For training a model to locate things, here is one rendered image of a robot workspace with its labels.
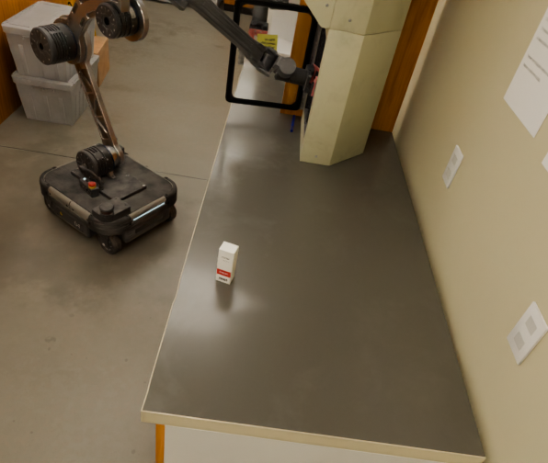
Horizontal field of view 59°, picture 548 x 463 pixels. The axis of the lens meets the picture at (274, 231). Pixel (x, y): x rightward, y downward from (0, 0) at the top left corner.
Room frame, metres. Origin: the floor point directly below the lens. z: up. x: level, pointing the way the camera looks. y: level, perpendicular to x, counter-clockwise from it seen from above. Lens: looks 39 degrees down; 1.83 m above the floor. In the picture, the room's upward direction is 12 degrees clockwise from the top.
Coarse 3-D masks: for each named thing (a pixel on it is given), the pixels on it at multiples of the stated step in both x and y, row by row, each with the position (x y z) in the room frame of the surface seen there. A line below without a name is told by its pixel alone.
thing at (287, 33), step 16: (272, 0) 1.81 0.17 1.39; (240, 16) 1.79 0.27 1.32; (256, 16) 1.80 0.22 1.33; (272, 16) 1.81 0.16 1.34; (288, 16) 1.82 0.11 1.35; (304, 16) 1.83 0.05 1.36; (256, 32) 1.80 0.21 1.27; (272, 32) 1.81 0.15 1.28; (288, 32) 1.82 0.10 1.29; (304, 32) 1.83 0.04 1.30; (272, 48) 1.81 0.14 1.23; (288, 48) 1.82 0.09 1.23; (304, 48) 1.83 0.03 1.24; (240, 64) 1.79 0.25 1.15; (240, 80) 1.79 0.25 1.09; (256, 80) 1.80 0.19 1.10; (272, 80) 1.82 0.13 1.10; (240, 96) 1.79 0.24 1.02; (256, 96) 1.81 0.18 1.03; (272, 96) 1.82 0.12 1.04; (288, 96) 1.83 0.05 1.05
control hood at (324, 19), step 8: (304, 0) 1.53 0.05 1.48; (312, 0) 1.53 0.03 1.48; (320, 0) 1.53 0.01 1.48; (328, 0) 1.53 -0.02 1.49; (312, 8) 1.53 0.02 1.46; (320, 8) 1.53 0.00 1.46; (328, 8) 1.53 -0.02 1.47; (320, 16) 1.53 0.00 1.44; (328, 16) 1.53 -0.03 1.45; (320, 24) 1.53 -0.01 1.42; (328, 24) 1.53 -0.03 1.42
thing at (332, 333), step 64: (256, 128) 1.72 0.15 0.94; (256, 192) 1.28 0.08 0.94; (320, 192) 1.36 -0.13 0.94; (384, 192) 1.44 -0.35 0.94; (192, 256) 0.93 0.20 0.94; (256, 256) 0.98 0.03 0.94; (320, 256) 1.04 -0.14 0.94; (384, 256) 1.09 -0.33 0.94; (192, 320) 0.72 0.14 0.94; (256, 320) 0.76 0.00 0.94; (320, 320) 0.80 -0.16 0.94; (384, 320) 0.85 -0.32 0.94; (192, 384) 0.56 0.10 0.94; (256, 384) 0.59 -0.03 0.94; (320, 384) 0.62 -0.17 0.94; (384, 384) 0.65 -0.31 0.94; (448, 384) 0.69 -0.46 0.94; (384, 448) 0.51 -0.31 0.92; (448, 448) 0.53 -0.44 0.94
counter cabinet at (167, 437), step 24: (168, 432) 0.48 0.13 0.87; (192, 432) 0.48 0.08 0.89; (216, 432) 0.49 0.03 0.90; (168, 456) 0.48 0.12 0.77; (192, 456) 0.48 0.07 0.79; (216, 456) 0.49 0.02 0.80; (240, 456) 0.49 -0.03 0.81; (264, 456) 0.50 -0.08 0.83; (288, 456) 0.50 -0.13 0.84; (312, 456) 0.50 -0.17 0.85; (336, 456) 0.51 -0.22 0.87; (360, 456) 0.51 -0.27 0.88; (384, 456) 0.51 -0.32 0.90
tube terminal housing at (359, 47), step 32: (352, 0) 1.54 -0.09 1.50; (384, 0) 1.58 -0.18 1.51; (320, 32) 1.83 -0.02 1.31; (352, 32) 1.54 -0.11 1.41; (384, 32) 1.62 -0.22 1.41; (320, 64) 1.56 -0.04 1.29; (352, 64) 1.54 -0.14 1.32; (384, 64) 1.66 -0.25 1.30; (320, 96) 1.54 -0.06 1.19; (352, 96) 1.56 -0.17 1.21; (320, 128) 1.54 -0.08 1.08; (352, 128) 1.60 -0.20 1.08; (320, 160) 1.54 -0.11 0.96
